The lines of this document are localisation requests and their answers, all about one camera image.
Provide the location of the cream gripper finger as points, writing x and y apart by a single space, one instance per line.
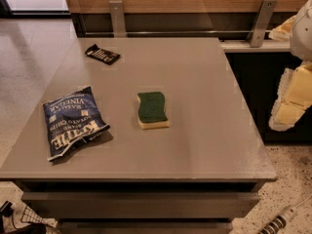
282 32
294 97

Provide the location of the black rxbar chocolate wrapper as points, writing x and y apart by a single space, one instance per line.
105 56

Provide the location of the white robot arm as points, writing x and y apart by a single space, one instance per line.
301 39

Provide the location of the white power strip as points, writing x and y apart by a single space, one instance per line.
281 220

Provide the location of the green and yellow sponge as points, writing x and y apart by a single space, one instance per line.
151 111

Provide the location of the grey drawer cabinet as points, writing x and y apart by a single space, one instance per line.
193 177

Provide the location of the blue kettle chips bag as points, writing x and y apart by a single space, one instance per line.
72 120

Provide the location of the black object on floor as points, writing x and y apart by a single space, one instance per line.
10 223

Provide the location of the right metal bracket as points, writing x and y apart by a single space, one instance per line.
263 17

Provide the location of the metal bracket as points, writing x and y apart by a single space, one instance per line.
263 17
117 18

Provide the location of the left metal bracket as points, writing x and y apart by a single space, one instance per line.
117 18

